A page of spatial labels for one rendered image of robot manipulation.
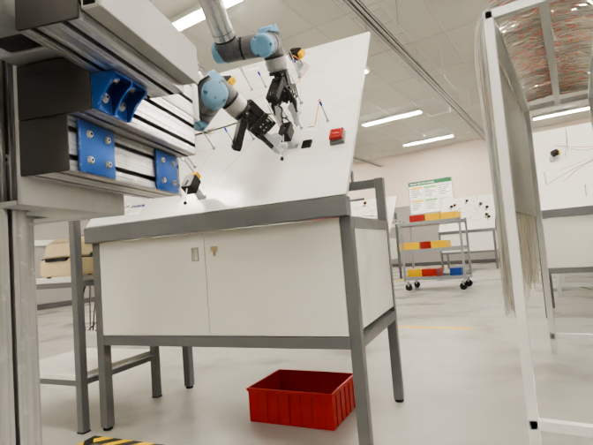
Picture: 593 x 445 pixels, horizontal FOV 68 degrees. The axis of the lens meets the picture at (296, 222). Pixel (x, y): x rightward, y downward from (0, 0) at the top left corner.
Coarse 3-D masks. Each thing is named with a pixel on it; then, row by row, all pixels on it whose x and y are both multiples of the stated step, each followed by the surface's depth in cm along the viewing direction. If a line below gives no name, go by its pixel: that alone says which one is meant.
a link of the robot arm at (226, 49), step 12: (204, 0) 134; (216, 0) 135; (204, 12) 138; (216, 12) 137; (216, 24) 140; (228, 24) 141; (216, 36) 143; (228, 36) 144; (216, 48) 148; (228, 48) 146; (240, 48) 146; (216, 60) 150; (228, 60) 150; (240, 60) 151
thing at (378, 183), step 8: (352, 176) 204; (352, 184) 203; (360, 184) 201; (368, 184) 200; (376, 184) 198; (384, 184) 200; (376, 192) 198; (384, 192) 198; (376, 200) 198; (384, 200) 196; (384, 208) 196; (384, 216) 196
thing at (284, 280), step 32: (288, 224) 154; (320, 224) 149; (224, 256) 164; (256, 256) 158; (288, 256) 153; (320, 256) 148; (224, 288) 163; (256, 288) 158; (288, 288) 153; (320, 288) 148; (224, 320) 163; (256, 320) 158; (288, 320) 152; (320, 320) 148
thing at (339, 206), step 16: (240, 208) 157; (256, 208) 154; (272, 208) 152; (288, 208) 149; (304, 208) 147; (320, 208) 144; (336, 208) 142; (128, 224) 178; (144, 224) 174; (160, 224) 171; (176, 224) 168; (192, 224) 165; (208, 224) 162; (224, 224) 159; (240, 224) 157; (256, 224) 154; (96, 240) 185; (112, 240) 181
